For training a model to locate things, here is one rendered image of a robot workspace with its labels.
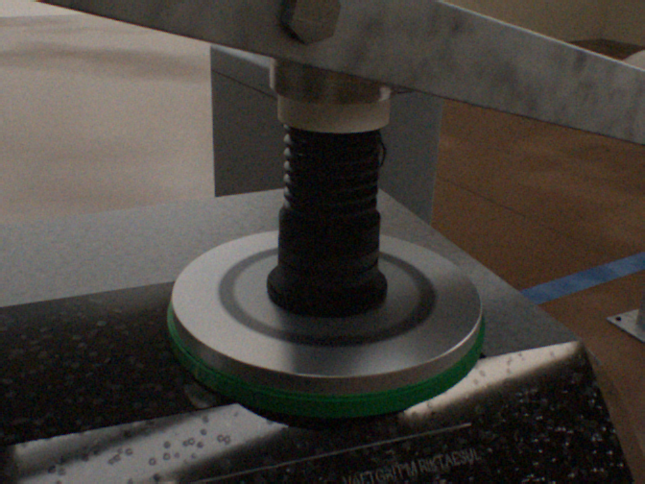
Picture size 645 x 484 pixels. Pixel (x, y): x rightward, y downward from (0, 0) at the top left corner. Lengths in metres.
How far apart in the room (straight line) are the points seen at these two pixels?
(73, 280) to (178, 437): 0.20
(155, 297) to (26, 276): 0.11
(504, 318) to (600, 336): 1.81
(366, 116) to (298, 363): 0.15
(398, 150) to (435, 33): 1.21
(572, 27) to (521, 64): 7.78
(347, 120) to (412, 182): 1.25
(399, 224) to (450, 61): 0.29
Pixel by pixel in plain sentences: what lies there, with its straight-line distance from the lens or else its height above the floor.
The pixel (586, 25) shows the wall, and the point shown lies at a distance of 8.41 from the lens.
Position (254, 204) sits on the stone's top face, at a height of 0.87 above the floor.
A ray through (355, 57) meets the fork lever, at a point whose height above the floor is 1.06.
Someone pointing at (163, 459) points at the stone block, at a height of 0.85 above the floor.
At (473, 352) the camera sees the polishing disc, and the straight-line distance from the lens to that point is 0.48.
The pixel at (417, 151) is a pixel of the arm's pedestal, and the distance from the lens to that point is 1.66.
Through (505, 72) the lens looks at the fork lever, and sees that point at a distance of 0.46.
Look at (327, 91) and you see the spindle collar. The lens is 0.42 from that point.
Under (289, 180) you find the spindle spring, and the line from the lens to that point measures 0.46.
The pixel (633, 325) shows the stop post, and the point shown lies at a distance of 2.44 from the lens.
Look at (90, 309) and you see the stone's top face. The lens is 0.55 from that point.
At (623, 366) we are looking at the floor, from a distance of 2.24.
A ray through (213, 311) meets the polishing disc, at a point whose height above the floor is 0.89.
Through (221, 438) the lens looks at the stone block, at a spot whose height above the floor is 0.85.
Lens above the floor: 1.13
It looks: 24 degrees down
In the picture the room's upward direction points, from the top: 2 degrees clockwise
